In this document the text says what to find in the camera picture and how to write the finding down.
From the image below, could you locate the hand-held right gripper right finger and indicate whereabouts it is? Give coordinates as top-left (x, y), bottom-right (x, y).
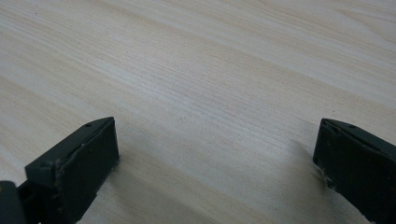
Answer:
top-left (312, 118), bottom-right (396, 224)

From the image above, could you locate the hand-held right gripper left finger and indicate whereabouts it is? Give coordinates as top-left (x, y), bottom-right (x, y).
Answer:
top-left (17, 116), bottom-right (120, 224)

